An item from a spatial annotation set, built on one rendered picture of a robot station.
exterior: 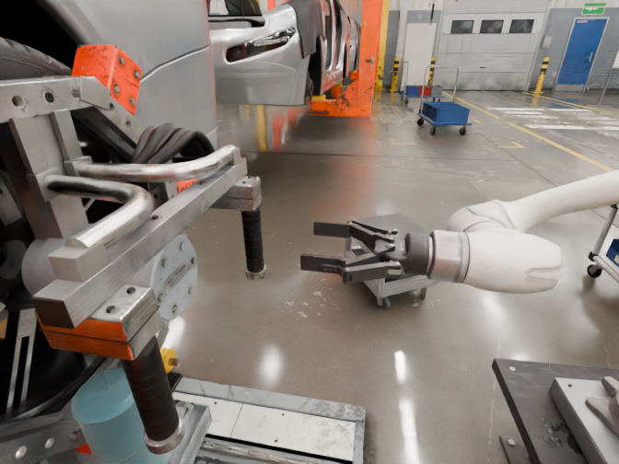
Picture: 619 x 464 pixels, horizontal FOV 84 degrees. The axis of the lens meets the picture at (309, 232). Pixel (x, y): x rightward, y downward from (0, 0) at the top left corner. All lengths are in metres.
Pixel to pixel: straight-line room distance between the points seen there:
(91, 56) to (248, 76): 2.28
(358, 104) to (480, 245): 3.50
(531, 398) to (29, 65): 1.32
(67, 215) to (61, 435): 0.32
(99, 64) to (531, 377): 1.30
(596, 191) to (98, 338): 0.77
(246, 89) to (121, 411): 2.64
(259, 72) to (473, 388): 2.48
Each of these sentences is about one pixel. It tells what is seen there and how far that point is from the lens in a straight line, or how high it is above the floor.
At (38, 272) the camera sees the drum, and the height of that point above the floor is 0.88.
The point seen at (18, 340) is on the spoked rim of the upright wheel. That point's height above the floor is 0.75.
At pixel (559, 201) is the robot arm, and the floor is 0.90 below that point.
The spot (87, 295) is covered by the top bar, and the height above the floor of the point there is 0.97.
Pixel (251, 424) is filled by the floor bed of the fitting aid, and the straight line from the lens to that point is 1.30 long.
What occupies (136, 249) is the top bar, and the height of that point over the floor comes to 0.97.
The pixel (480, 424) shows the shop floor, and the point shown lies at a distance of 1.50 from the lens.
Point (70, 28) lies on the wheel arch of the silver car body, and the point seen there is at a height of 1.19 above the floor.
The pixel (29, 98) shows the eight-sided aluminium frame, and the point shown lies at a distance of 0.57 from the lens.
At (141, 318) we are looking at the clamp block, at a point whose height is 0.93.
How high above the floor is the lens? 1.15
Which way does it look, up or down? 27 degrees down
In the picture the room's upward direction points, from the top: straight up
